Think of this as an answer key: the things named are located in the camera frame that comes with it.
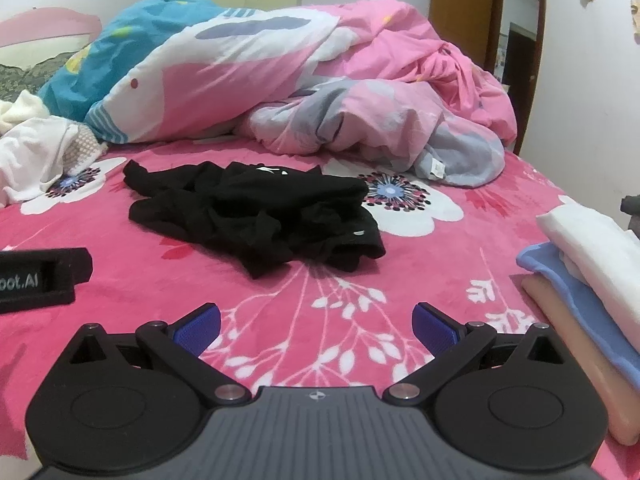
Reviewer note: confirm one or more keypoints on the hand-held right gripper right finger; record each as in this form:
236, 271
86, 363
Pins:
435, 327

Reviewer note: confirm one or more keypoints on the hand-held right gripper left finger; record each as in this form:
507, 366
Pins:
200, 330

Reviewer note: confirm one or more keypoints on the black t-shirt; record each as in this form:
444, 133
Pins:
240, 210

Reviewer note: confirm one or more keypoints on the stack of folded clothes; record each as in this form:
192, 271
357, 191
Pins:
595, 255

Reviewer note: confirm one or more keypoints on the pink floral blanket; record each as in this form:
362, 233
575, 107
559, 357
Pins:
450, 260

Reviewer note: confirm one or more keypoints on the white knit garment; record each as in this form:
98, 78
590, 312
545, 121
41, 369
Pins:
30, 160

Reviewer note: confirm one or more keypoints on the folded blue cloth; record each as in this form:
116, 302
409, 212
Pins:
565, 285

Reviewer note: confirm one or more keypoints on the folded beige cloth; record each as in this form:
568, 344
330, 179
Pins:
590, 375

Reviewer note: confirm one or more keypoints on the cream fluffy cloth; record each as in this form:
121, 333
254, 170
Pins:
20, 110

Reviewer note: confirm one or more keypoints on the landscape print pillow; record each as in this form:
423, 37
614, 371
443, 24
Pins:
25, 75

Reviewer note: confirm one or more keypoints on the dark grey cloth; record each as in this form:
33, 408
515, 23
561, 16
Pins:
631, 210

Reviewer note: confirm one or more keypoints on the pink headboard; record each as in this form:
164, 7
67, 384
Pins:
40, 25

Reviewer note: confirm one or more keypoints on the pink patterned quilt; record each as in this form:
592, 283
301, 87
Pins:
350, 60

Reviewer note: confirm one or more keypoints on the wooden door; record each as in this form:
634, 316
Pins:
460, 10

